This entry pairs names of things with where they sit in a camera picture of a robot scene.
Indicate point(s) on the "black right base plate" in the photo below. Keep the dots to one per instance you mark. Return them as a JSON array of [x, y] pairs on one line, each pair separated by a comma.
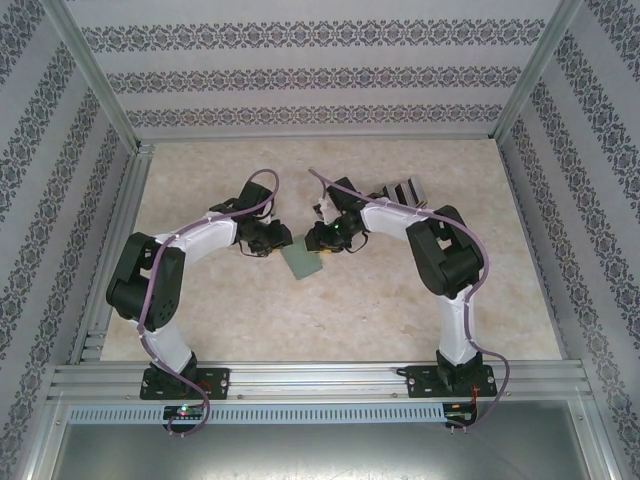
[[420, 382]]

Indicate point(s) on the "aluminium mounting rail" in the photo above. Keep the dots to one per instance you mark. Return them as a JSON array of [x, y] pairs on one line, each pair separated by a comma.
[[310, 380]]

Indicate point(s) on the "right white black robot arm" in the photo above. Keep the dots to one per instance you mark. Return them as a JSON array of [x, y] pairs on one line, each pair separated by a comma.
[[385, 217]]

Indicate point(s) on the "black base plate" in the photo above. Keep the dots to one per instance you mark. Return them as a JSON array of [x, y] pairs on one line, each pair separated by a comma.
[[220, 382], [420, 382]]

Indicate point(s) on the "left green circuit board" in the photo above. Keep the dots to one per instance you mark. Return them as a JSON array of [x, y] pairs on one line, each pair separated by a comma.
[[182, 411]]

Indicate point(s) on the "right green circuit board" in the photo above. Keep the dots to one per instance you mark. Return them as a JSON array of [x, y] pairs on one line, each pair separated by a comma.
[[457, 416]]

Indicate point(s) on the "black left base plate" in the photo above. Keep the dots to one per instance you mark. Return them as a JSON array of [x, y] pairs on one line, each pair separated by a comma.
[[220, 382]]

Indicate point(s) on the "green circuit board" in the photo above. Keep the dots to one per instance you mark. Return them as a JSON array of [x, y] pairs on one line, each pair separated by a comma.
[[182, 411], [457, 416]]

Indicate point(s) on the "grey sheet metal panel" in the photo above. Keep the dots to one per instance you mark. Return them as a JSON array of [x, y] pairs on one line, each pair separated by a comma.
[[320, 450]]

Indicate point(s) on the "aluminium side rail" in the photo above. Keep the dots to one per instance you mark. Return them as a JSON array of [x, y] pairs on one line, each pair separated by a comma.
[[112, 250]]

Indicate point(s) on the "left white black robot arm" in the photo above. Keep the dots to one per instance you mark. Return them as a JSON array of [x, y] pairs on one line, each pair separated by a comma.
[[210, 237]]

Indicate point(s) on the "aluminium frame post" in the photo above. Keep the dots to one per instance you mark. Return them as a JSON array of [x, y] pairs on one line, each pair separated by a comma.
[[95, 75], [532, 75]]

